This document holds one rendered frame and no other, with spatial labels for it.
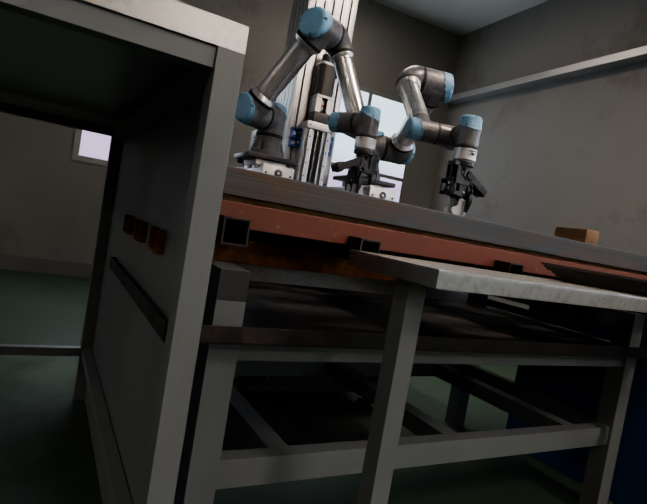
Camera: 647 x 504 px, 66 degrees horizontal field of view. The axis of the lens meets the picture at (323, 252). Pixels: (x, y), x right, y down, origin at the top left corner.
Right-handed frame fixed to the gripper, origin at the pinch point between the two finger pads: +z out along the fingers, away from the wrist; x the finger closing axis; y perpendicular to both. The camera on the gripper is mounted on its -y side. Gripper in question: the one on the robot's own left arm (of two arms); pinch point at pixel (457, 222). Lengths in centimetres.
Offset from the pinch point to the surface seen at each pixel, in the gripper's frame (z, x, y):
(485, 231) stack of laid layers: 3.5, 36.9, 25.5
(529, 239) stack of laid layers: 3.2, 36.9, 8.9
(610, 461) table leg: 70, 36, -52
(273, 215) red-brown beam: 9, 37, 83
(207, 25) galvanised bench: -15, 55, 105
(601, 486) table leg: 78, 36, -50
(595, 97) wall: -132, -136, -254
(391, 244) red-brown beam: 11, 37, 53
